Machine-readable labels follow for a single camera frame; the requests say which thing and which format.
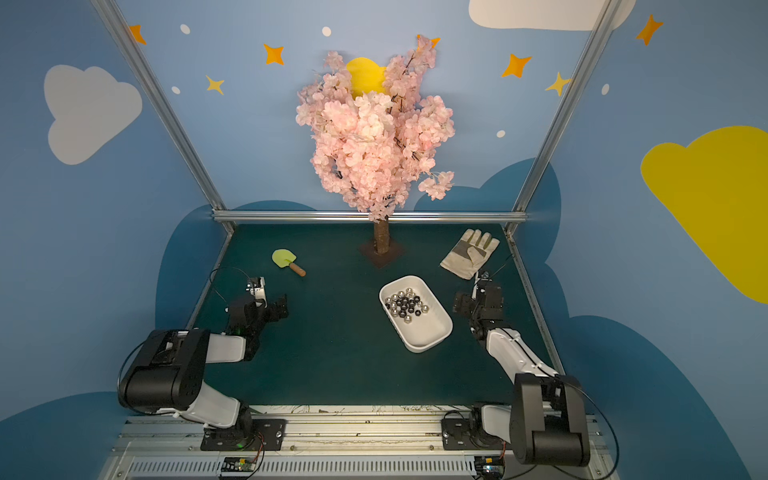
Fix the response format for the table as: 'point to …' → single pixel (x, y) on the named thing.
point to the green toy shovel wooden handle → (284, 258)
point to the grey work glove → (469, 254)
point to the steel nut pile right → (408, 319)
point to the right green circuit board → (489, 464)
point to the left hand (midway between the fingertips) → (270, 293)
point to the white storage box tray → (415, 312)
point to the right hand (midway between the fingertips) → (480, 293)
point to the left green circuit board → (238, 464)
